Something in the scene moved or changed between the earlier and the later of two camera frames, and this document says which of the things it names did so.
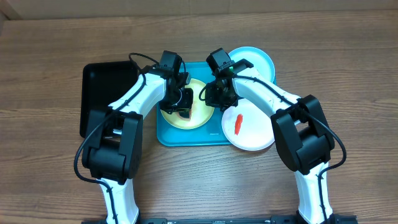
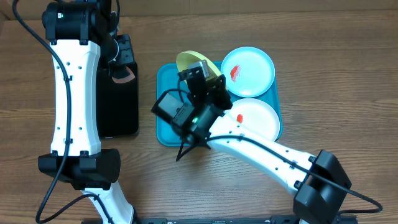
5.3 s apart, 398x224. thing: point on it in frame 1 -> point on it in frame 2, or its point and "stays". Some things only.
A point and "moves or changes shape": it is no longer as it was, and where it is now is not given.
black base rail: [286, 219] stays
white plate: [248, 126] stays
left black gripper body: [181, 99] -> [125, 56]
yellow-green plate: [201, 114] moves or changes shape
